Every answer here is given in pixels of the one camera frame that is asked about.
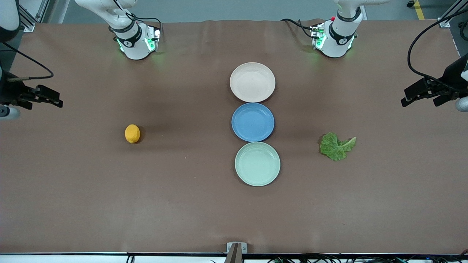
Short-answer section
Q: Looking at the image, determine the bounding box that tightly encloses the white table edge rail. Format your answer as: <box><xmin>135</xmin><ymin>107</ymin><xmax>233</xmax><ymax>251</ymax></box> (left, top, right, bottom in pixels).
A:
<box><xmin>0</xmin><ymin>252</ymin><xmax>468</xmax><ymax>263</ymax></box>

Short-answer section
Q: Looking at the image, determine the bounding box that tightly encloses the green lettuce leaf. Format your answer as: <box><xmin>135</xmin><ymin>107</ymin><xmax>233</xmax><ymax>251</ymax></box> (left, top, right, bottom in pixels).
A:
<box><xmin>320</xmin><ymin>132</ymin><xmax>357</xmax><ymax>161</ymax></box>

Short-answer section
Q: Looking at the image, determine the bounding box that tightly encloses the blue plate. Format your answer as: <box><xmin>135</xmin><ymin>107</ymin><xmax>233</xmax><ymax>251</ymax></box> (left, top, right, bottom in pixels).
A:
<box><xmin>231</xmin><ymin>103</ymin><xmax>275</xmax><ymax>142</ymax></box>

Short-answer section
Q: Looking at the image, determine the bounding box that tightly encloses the aluminium frame profile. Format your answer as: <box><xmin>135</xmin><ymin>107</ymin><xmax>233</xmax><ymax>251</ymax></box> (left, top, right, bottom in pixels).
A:
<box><xmin>438</xmin><ymin>0</ymin><xmax>468</xmax><ymax>28</ymax></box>
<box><xmin>16</xmin><ymin>0</ymin><xmax>50</xmax><ymax>33</ymax></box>

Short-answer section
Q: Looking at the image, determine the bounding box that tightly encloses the yellow lemon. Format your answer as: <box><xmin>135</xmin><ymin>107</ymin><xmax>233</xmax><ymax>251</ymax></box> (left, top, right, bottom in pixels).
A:
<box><xmin>125</xmin><ymin>124</ymin><xmax>141</xmax><ymax>144</ymax></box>

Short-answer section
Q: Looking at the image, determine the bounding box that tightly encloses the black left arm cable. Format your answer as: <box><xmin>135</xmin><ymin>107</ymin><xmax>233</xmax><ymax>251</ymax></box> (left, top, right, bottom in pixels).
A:
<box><xmin>407</xmin><ymin>16</ymin><xmax>468</xmax><ymax>92</ymax></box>

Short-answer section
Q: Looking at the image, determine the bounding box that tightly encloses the beige plate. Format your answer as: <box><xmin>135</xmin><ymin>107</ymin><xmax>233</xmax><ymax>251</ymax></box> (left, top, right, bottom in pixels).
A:
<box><xmin>230</xmin><ymin>62</ymin><xmax>276</xmax><ymax>103</ymax></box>

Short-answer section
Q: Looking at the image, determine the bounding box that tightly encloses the pale green plate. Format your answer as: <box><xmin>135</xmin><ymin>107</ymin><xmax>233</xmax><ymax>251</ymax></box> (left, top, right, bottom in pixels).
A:
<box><xmin>234</xmin><ymin>142</ymin><xmax>281</xmax><ymax>187</ymax></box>

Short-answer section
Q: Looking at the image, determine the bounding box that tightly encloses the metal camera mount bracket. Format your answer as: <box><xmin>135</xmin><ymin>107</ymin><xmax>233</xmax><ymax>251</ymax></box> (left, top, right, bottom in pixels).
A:
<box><xmin>226</xmin><ymin>242</ymin><xmax>247</xmax><ymax>263</ymax></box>

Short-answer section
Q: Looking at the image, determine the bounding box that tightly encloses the brown table cover sheet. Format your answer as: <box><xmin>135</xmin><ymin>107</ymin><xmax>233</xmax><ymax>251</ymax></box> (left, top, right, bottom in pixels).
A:
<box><xmin>0</xmin><ymin>19</ymin><xmax>468</xmax><ymax>254</ymax></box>

